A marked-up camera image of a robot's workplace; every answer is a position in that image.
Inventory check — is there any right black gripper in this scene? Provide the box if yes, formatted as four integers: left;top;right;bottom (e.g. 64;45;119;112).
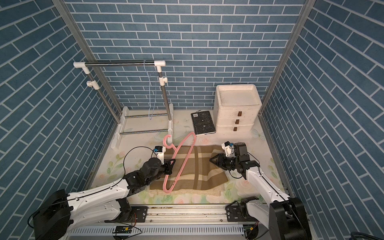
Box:
209;152;239;170

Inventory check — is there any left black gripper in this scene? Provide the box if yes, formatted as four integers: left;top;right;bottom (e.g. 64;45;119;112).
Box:
145;158;178;186

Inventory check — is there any brown plaid scarf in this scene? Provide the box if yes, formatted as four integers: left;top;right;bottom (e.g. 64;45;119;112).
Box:
149;144;229;191

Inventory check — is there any pink plastic hanger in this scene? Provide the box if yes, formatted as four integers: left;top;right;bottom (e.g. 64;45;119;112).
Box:
162;131;197;194

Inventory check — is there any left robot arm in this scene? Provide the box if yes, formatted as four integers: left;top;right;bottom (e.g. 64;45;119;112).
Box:
33;158;175;240

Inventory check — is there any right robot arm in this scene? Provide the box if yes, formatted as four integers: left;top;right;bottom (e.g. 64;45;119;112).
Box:
210;142;312;240

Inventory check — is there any black notebook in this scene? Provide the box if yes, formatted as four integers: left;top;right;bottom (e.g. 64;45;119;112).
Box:
191;111;216;136

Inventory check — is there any floral table mat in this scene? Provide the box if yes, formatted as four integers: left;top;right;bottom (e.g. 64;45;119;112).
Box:
91;110;283;205

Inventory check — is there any white drawer cabinet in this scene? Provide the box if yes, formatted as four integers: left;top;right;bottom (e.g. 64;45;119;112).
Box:
213;84;262;133

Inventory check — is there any small black electronics board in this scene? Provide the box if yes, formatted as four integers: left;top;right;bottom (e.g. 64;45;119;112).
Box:
113;225;133;236

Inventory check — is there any metal clothes rack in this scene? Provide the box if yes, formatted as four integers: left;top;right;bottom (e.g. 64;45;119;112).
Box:
73;60;174;151

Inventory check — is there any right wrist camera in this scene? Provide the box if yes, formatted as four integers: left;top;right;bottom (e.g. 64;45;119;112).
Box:
222;141;235;157

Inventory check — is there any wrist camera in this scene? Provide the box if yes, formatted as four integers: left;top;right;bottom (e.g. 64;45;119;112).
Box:
154;146;166;165
222;141;235;157

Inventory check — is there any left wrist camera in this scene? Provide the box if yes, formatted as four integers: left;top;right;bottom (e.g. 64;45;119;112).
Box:
154;146;166;165

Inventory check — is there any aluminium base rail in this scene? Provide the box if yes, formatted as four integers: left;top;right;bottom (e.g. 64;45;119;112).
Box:
63;204;273;240

